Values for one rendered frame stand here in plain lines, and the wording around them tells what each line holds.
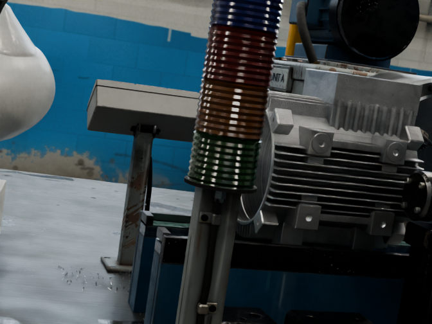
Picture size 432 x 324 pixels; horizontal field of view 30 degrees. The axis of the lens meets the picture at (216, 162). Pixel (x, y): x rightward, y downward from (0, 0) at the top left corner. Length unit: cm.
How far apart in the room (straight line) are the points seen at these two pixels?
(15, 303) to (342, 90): 49
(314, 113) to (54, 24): 568
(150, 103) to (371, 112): 35
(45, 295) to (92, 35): 558
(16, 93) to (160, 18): 545
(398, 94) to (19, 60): 56
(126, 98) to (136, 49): 542
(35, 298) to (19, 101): 30
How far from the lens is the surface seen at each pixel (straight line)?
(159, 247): 96
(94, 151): 667
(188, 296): 71
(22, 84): 122
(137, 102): 121
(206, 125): 67
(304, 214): 96
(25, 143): 668
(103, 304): 109
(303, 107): 101
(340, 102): 101
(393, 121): 105
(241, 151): 67
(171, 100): 122
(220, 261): 71
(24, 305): 106
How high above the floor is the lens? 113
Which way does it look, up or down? 7 degrees down
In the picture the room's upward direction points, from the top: 8 degrees clockwise
